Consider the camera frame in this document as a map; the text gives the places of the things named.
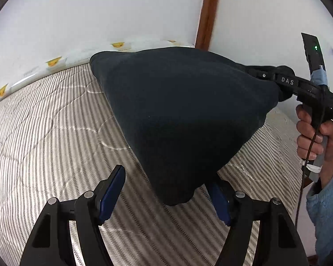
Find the person's right forearm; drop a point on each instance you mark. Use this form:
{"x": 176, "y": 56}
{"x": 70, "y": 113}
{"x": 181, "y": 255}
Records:
{"x": 328, "y": 216}

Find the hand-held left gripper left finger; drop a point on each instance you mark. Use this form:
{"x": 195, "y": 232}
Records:
{"x": 111, "y": 196}

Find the white sheet with yellow print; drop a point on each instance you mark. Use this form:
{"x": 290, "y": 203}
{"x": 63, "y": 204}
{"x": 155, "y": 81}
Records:
{"x": 80, "y": 58}

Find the brown wooden door frame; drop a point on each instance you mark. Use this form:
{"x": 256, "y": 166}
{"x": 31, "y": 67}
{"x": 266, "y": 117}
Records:
{"x": 209, "y": 11}

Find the black sweatshirt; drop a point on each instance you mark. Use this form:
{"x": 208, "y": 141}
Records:
{"x": 177, "y": 122}

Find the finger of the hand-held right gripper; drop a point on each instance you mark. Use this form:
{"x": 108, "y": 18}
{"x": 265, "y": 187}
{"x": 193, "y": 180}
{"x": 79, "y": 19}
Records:
{"x": 262, "y": 73}
{"x": 284, "y": 94}

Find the person's right hand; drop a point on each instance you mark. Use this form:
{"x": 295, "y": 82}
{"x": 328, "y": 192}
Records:
{"x": 308, "y": 138}

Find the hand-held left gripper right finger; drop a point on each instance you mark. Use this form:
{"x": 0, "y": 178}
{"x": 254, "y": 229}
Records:
{"x": 220, "y": 205}

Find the striped beige mattress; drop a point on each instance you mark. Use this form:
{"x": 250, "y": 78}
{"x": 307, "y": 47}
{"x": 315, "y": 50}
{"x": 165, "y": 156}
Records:
{"x": 50, "y": 133}

